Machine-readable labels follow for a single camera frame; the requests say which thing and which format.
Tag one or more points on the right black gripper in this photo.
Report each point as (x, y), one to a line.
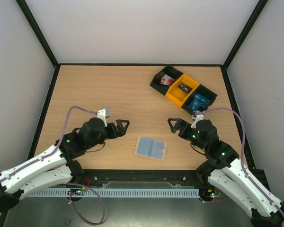
(181, 129)

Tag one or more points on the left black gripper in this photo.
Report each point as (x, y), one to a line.
(114, 134)

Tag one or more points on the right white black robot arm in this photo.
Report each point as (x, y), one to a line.
(224, 170)

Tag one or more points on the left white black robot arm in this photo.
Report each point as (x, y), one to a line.
(57, 164)

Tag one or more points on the black bin with blue card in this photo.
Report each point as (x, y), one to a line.
(203, 91)

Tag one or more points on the dark card in yellow bin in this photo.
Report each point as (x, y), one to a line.
(185, 88)

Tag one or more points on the red white card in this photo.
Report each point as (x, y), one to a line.
(166, 80)

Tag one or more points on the black bin with red card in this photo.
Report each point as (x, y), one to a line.
(169, 70)

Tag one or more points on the yellow bin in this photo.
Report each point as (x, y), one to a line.
(176, 95)

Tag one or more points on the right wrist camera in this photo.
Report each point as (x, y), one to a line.
(196, 117)

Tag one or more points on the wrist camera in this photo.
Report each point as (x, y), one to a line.
(196, 117)
(103, 114)

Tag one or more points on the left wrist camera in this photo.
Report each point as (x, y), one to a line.
(103, 114)

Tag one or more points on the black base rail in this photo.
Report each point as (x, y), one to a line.
(195, 178)

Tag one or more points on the white slotted cable duct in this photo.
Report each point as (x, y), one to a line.
(117, 193)

